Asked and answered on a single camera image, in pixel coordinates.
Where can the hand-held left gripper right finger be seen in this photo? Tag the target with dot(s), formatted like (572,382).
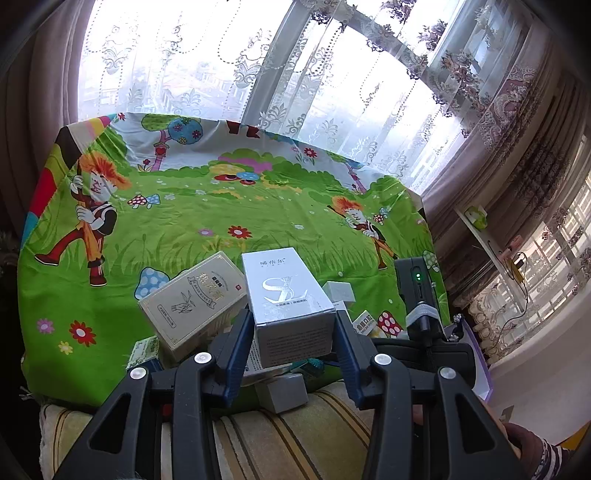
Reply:
(352,369)

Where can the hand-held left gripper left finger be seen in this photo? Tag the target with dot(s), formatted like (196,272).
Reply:
(234,369)

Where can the silver rectangular box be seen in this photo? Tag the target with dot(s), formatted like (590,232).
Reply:
(286,295)

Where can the person's right hand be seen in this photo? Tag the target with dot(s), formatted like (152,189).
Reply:
(491,413)

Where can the white box green label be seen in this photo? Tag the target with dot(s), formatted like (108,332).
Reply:
(362,325)

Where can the small grey box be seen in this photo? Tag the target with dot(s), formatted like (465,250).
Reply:
(281,392)

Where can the beige gold printed box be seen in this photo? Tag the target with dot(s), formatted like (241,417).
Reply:
(184,304)

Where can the beige striped cushion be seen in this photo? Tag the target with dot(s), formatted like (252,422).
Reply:
(286,438)

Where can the green white small container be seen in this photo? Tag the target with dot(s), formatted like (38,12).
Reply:
(477,218)

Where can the small green white box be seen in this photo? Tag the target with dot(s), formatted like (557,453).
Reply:
(142,353)

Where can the purple paper sheet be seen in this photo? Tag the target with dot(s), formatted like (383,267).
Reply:
(480,369)

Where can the white window sill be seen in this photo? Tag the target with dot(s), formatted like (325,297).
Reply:
(554,341)

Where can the green cartoon printed blanket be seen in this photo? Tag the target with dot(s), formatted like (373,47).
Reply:
(231,194)

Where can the patterned brown curtain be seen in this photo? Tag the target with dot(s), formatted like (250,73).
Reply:
(521,138)

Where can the white lace curtain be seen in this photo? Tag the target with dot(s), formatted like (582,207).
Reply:
(184,69)

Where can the plain brown curtain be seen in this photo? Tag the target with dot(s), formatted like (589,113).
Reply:
(41,92)

